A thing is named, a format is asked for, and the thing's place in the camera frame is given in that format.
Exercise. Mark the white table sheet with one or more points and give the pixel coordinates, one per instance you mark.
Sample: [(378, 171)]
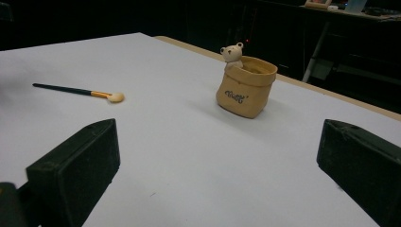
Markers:
[(176, 142)]

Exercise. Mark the tan object on desk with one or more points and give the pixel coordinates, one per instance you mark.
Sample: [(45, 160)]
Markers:
[(317, 3)]

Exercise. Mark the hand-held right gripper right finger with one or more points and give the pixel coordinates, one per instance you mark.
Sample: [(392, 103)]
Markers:
[(362, 164)]

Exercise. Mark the desk with white legs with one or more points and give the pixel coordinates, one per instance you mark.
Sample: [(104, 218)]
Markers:
[(317, 50)]

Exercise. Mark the pale translucent box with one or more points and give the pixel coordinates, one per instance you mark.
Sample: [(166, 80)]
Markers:
[(355, 5)]

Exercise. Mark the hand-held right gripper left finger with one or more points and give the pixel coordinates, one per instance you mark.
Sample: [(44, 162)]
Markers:
[(75, 164)]

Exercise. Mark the small white object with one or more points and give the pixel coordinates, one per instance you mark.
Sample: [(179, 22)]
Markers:
[(333, 7)]

